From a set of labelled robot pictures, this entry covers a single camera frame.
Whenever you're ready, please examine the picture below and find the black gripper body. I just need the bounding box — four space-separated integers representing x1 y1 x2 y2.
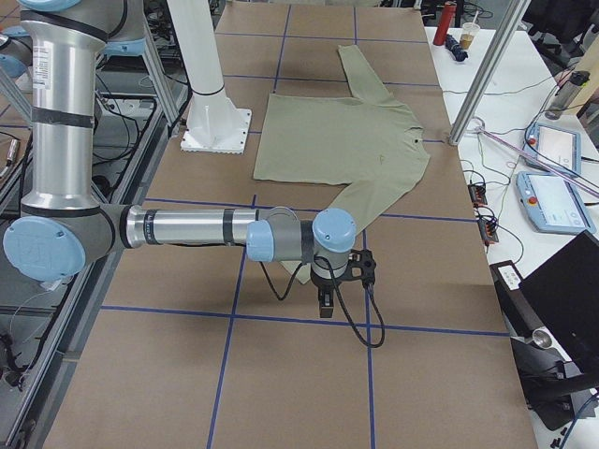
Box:
311 274 335 302

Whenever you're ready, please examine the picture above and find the olive green long-sleeve shirt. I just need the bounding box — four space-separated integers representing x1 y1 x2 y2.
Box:
253 44 431 286

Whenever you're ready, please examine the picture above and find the small orange electronics board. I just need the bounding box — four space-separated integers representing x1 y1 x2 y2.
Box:
468 182 488 208

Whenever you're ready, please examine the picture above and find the silver metal cup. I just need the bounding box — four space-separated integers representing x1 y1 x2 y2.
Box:
531 328 553 350

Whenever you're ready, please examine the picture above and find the grabber stick with white hook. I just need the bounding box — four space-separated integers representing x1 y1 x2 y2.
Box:
466 117 598 198

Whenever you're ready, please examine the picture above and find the near blue teach pendant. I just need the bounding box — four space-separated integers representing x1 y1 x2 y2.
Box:
516 171 596 235

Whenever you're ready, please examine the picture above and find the blue teach pendant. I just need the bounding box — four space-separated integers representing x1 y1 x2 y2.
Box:
523 123 581 174
516 171 596 235

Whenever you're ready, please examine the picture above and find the dark blue folded umbrella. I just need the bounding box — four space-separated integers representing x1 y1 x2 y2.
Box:
445 34 468 63

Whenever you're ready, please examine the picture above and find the far blue teach pendant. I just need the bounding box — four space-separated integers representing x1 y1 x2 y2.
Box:
523 123 581 174

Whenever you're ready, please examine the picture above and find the iced coffee cup with straw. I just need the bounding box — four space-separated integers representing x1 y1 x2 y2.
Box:
460 12 480 51

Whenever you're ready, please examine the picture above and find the red water bottle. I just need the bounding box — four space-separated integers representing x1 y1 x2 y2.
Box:
432 1 457 46

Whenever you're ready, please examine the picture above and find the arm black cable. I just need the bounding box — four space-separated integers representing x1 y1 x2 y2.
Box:
259 254 387 348

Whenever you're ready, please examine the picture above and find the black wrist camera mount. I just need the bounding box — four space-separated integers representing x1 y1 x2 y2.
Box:
342 249 376 288

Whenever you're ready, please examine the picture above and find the white camera pole with base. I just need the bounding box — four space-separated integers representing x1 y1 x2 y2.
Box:
168 0 252 154

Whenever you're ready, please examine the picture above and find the aluminium frame side rack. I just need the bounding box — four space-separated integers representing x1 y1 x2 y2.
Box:
1 27 179 448

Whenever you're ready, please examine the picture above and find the aluminium frame post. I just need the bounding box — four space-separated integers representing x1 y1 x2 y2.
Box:
448 0 531 146

